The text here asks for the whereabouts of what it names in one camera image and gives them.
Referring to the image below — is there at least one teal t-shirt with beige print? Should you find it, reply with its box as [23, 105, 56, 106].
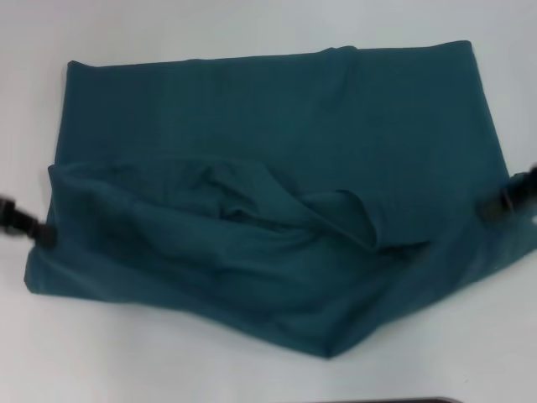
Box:
[23, 39, 537, 361]

